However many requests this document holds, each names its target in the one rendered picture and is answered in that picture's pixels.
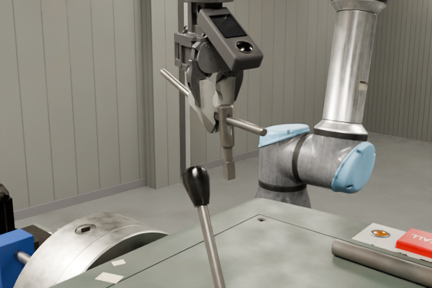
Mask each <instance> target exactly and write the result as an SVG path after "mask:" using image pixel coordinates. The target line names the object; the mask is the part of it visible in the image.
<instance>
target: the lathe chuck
mask: <svg viewBox="0 0 432 288"><path fill-rule="evenodd" d="M88 224H91V225H94V226H96V229H95V230H93V231H92V232H90V233H88V234H85V235H77V234H76V233H75V232H76V230H77V229H78V228H79V227H81V226H85V225H88ZM128 226H149V225H147V224H144V223H142V222H139V221H137V220H134V219H130V218H128V217H124V216H122V215H120V214H118V213H108V212H105V213H94V214H91V215H86V216H84V217H81V218H79V219H77V220H74V221H73V222H70V223H69V224H67V225H65V226H64V227H62V228H60V229H59V230H58V231H57V232H55V233H54V234H52V236H51V237H50V238H48V239H47V240H46V241H45V242H44V243H43V244H42V245H41V246H40V247H39V248H38V250H36V252H35V253H34V254H33V255H32V257H31V258H30V259H29V261H28V262H27V264H26V265H25V267H24V268H23V270H22V271H21V273H20V275H19V277H18V279H17V281H16V283H15V285H14V287H13V288H48V287H51V286H53V285H55V284H56V283H57V281H58V280H59V278H60V277H61V276H62V274H63V273H64V271H65V270H66V269H67V268H68V266H69V265H70V264H71V263H72V261H74V259H75V258H76V257H77V256H78V255H79V254H81V252H83V251H84V250H85V249H86V248H87V247H89V246H90V245H91V244H92V243H93V242H95V241H97V240H98V239H100V238H101V237H103V236H105V235H106V234H108V233H110V232H112V231H115V230H118V229H121V228H125V227H128Z"/></svg>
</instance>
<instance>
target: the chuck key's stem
mask: <svg viewBox="0 0 432 288"><path fill-rule="evenodd" d="M218 111H219V132H220V145H221V147H223V152H224V160H223V161H222V162H223V174H224V178H225V179H226V180H228V181H229V180H231V179H235V161H234V160H233V146H234V145H235V134H234V126H232V125H229V124H227V123H226V118H227V117H228V116H231V117H233V106H232V105H231V104H222V105H219V106H218Z"/></svg>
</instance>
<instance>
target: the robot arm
mask: <svg viewBox="0 0 432 288"><path fill-rule="evenodd" d="M183 2H184V3H188V25H186V26H185V27H184V30H183V32H177V33H174V65H175V66H177V67H179V68H181V70H183V71H186V81H187V84H188V87H189V89H190V91H191V92H189V93H188V102H189V104H190V105H191V106H192V107H193V109H194V110H195V111H196V112H197V113H198V115H199V118H200V120H201V123H202V124H203V126H204V127H205V129H206V130H207V131H208V132H209V133H211V134H212V133H213V132H219V120H215V119H214V111H215V108H216V109H217V112H219V111H218V106H219V105H222V104H231V105H232V106H233V104H234V102H235V101H236V100H237V96H238V94H239V91H240V87H241V85H242V81H243V76H244V70H246V69H254V68H259V67H260V65H261V63H262V59H263V57H264V54H263V53H262V51H261V50H260V48H259V47H258V46H257V45H256V44H255V42H254V41H253V39H252V38H251V37H250V36H249V35H248V33H247V32H246V31H245V29H243V27H242V26H241V25H240V23H239V22H238V21H237V20H236V18H235V17H234V16H233V14H232V13H231V12H230V11H229V9H228V8H227V7H222V3H228V2H233V0H183ZM386 3H387V0H331V5H332V6H333V7H334V8H335V9H336V12H337V14H336V22H335V28H334V37H333V42H332V51H331V56H330V66H329V71H328V80H327V89H326V94H325V103H324V108H323V117H322V120H321V121H320V122H319V123H318V124H317V125H315V126H314V133H313V134H310V133H309V132H310V129H309V126H308V125H304V124H287V125H276V126H272V127H267V128H266V129H267V134H266V135H265V136H260V144H259V146H258V147H259V177H258V178H259V180H258V190H257V193H256V195H255V198H264V199H270V200H274V201H279V202H282V203H287V204H293V205H296V206H301V207H305V208H310V209H312V207H311V202H310V199H309V195H308V192H307V185H312V186H317V187H320V188H325V189H328V190H332V191H333V192H343V193H347V194H354V193H356V192H358V191H360V190H361V189H362V188H363V186H364V185H365V184H366V183H367V181H368V180H369V178H370V175H371V173H372V170H373V168H374V163H375V148H374V146H373V145H372V144H371V143H370V142H367V139H368V133H367V132H366V130H365V129H364V127H363V125H362V122H363V114H364V109H365V100H366V92H367V87H368V77H369V72H370V64H371V59H372V50H373V45H374V37H375V27H376V22H377V15H378V14H379V13H380V12H381V11H382V10H384V9H385V8H386ZM186 27H188V29H187V30H186ZM213 73H217V77H216V84H215V85H214V84H213V83H211V82H210V81H208V80H207V79H206V77H208V78H210V77H211V75H212V74H213ZM214 107H215V108H214Z"/></svg>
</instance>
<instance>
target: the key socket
mask: <svg viewBox="0 0 432 288"><path fill-rule="evenodd" d="M95 229H96V226H94V225H91V224H88V225H85V226H81V227H79V228H78V229H77V230H76V232H75V233H76V234H77V235H85V234H88V233H90V232H92V231H93V230H95Z"/></svg>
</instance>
